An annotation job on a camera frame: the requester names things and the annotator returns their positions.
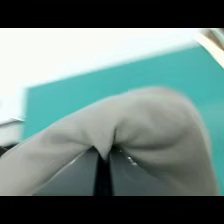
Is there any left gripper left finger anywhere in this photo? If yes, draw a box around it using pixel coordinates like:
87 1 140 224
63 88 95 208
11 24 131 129
32 147 100 197

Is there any brown garment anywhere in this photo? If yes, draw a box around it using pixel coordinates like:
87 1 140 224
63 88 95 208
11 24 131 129
0 85 221 197

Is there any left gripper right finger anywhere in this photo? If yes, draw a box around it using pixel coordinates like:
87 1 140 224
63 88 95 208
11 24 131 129
110 146 173 197

